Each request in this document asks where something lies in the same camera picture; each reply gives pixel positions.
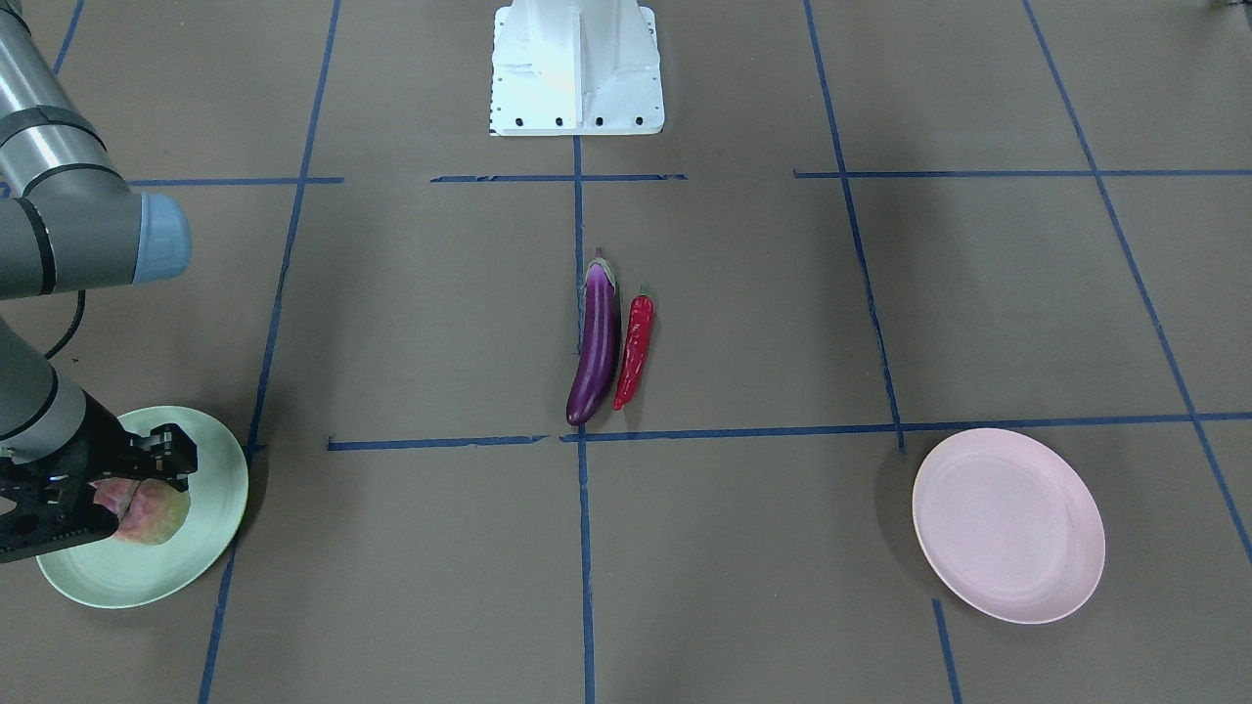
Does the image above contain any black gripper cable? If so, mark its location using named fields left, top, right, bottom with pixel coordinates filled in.
left=43, top=289, right=86, bottom=361

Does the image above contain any purple eggplant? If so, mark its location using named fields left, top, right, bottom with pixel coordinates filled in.
left=566, top=248, right=621, bottom=427

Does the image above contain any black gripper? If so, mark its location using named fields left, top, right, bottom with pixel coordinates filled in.
left=1, top=395, right=200, bottom=564

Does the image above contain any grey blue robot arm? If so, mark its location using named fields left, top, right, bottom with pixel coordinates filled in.
left=1, top=1, right=198, bottom=564

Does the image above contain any red chili pepper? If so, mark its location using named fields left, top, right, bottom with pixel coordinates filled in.
left=612, top=286, right=656, bottom=412

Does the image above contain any pink plate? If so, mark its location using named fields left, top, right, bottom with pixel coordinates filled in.
left=911, top=428, right=1107, bottom=625

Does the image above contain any light green plate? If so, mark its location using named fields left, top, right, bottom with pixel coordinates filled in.
left=36, top=406, right=249, bottom=609

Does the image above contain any pink green peach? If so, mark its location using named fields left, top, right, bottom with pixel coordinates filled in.
left=90, top=479, right=192, bottom=547

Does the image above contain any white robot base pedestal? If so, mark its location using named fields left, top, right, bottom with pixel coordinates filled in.
left=490, top=1, right=666, bottom=137

